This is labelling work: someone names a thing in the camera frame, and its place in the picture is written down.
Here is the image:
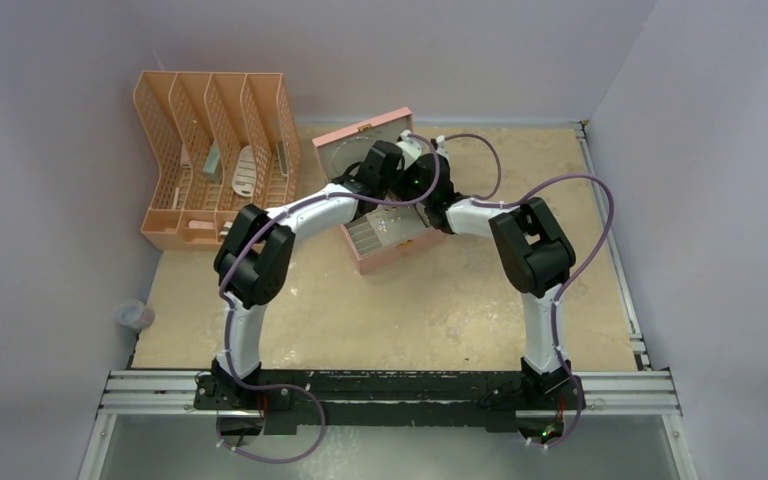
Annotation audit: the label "pink jewelry box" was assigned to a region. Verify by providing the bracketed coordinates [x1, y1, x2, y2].
[312, 107, 444, 275]

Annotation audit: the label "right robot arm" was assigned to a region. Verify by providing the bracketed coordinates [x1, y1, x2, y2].
[390, 154, 578, 406]

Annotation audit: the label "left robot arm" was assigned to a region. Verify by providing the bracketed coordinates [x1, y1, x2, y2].
[211, 140, 422, 393]

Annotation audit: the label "earrings in box tray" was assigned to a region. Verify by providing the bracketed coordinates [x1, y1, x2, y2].
[370, 208, 403, 235]

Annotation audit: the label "grey metal block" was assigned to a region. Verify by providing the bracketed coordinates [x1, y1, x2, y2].
[201, 143, 223, 184]

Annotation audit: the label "orange plastic file organizer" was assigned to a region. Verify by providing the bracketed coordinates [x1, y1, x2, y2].
[133, 71, 302, 251]

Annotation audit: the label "clear plastic cup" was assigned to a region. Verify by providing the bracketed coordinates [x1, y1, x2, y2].
[114, 300, 155, 331]

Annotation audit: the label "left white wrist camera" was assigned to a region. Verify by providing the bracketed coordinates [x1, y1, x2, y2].
[396, 130, 424, 170]

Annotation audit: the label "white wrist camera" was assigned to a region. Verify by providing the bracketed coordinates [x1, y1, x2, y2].
[430, 135, 450, 158]
[396, 130, 424, 170]

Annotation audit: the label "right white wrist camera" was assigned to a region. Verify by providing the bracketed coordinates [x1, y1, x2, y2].
[430, 135, 450, 158]

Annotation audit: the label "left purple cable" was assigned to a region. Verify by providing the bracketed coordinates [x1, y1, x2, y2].
[216, 132, 442, 392]

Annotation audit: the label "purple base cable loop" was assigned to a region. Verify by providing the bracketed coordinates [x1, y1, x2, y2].
[215, 382, 332, 466]

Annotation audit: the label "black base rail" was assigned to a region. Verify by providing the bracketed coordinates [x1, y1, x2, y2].
[193, 368, 585, 440]

